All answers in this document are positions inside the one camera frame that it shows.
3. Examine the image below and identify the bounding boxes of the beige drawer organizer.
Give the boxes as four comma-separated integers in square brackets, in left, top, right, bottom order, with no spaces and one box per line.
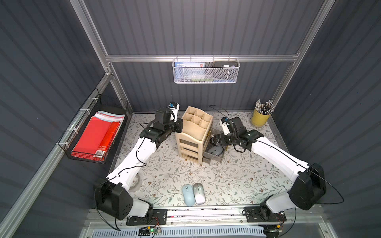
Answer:
[175,106,214,164]

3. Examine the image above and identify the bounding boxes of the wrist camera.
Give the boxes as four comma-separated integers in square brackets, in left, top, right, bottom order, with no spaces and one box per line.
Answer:
[219,117,231,135]
[168,101,180,122]

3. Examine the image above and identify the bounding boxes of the white mesh wall basket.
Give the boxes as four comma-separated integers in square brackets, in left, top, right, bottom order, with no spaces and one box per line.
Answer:
[172,57,241,84]

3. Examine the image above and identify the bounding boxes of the yellow pencil cup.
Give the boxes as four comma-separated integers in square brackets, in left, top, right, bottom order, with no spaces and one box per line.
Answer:
[251,109,271,128]

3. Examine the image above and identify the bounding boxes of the blue white box in basket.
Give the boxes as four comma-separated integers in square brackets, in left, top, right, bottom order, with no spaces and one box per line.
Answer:
[173,62,205,81]

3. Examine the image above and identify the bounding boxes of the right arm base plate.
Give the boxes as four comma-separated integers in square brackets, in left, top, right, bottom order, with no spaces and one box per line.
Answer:
[242,206,287,224]

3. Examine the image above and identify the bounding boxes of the white grey computer mouse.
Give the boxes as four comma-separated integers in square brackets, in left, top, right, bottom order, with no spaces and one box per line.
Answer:
[193,183,206,205]

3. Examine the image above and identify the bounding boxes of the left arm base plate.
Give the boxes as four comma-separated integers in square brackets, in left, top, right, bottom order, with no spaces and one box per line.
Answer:
[126,209,168,226]

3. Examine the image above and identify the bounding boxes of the black device in basket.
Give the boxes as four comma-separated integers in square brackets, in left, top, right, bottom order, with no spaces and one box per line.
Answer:
[213,60,239,68]

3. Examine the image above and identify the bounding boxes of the small green circuit board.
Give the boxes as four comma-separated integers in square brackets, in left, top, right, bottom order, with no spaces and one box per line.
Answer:
[138,227,162,237]

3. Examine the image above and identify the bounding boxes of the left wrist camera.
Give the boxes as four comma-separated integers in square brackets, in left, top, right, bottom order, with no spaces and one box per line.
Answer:
[168,101,180,122]

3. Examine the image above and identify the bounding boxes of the red folder stack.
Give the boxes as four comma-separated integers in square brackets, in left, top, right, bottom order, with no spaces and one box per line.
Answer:
[70,111,125,162]

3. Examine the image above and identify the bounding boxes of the black computer mouse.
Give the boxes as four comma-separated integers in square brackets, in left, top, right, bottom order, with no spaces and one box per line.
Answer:
[208,146,224,157]

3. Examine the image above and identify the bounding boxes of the black wire side basket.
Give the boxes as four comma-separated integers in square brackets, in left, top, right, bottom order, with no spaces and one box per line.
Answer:
[58,91,129,164]

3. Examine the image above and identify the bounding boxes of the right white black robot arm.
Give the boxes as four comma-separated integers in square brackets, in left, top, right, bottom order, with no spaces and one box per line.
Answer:
[211,117,326,220]

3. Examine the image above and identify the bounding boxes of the light blue computer mouse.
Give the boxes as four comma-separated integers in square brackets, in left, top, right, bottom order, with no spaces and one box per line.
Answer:
[182,184,195,207]

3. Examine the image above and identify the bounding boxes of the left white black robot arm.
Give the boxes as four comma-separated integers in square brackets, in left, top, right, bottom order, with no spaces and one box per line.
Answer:
[94,102,183,220]

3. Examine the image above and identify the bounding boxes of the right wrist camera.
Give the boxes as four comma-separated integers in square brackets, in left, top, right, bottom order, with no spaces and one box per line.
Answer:
[219,117,231,135]

